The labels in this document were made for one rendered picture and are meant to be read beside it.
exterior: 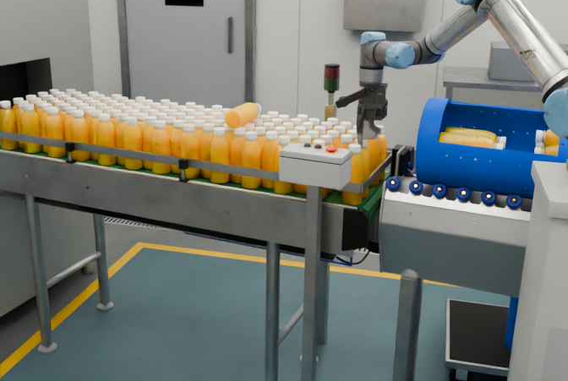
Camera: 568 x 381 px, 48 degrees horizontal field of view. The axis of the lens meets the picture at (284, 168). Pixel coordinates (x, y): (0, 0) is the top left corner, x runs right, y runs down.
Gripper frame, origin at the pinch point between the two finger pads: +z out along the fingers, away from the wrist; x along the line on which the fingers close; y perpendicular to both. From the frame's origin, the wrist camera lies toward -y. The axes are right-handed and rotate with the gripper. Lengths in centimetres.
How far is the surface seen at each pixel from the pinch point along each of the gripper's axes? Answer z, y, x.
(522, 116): -10, 48, 19
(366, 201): 18.8, 3.8, -3.8
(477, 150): -2.8, 37.3, -4.4
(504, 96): 43, 20, 339
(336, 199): 18.7, -5.4, -6.8
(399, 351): 74, 18, 0
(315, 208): 16.9, -7.5, -21.3
